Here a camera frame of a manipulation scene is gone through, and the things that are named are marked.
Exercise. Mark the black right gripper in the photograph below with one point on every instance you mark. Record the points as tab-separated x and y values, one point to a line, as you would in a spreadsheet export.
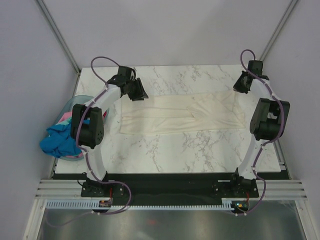
237	87

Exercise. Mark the aluminium corner post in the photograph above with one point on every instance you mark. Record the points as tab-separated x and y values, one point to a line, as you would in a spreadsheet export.
278	29
58	35

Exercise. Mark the white slotted cable duct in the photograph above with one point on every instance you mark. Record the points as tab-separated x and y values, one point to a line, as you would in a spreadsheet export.
95	204

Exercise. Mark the pink t-shirt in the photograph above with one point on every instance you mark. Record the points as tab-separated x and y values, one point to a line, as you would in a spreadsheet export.
67	115

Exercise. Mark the cream white t-shirt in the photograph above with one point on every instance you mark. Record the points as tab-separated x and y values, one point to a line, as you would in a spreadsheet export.
170	114

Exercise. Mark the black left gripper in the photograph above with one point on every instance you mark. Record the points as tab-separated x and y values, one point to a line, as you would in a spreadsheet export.
141	94

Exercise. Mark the clear teal-rimmed plastic basket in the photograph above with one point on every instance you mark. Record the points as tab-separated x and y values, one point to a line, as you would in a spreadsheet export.
67	105

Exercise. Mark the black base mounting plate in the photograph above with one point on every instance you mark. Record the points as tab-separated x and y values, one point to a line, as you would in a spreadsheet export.
162	188

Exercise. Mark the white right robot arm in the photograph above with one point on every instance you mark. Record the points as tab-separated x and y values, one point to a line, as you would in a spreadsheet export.
266	126

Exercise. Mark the left aluminium corner post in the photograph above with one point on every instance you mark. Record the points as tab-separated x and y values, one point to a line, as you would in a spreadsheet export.
58	35

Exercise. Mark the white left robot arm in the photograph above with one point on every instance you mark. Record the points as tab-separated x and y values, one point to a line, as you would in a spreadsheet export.
93	156

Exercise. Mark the right aluminium corner post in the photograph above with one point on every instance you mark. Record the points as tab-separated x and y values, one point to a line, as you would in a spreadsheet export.
278	29

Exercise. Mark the aluminium frame rail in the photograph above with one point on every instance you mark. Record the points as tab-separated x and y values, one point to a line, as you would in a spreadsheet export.
70	189

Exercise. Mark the blue t-shirt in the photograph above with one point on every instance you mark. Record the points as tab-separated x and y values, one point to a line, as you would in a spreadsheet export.
58	142

